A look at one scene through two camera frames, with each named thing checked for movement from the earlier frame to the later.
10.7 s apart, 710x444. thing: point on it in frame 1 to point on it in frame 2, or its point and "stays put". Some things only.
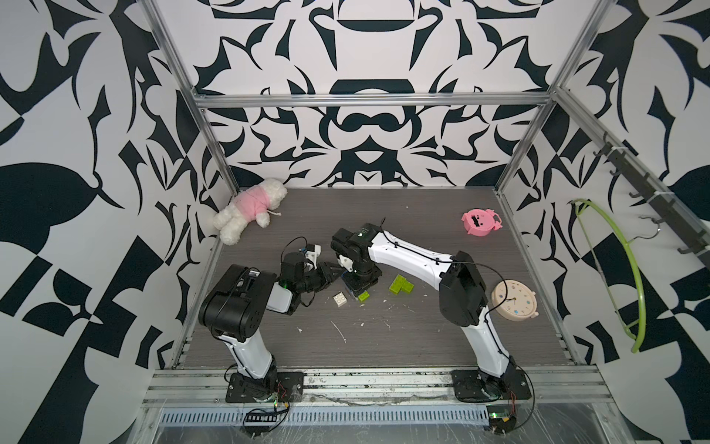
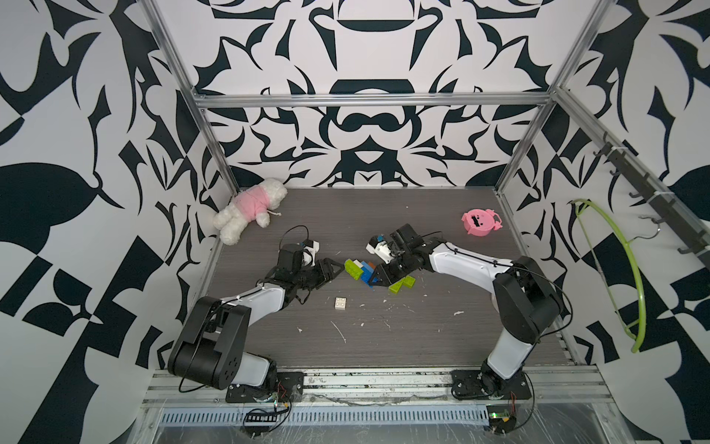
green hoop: [641, 330] stays put
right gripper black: [352, 285] to [382, 277]
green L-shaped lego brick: [400, 283] stays put
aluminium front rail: [578, 386] stays put
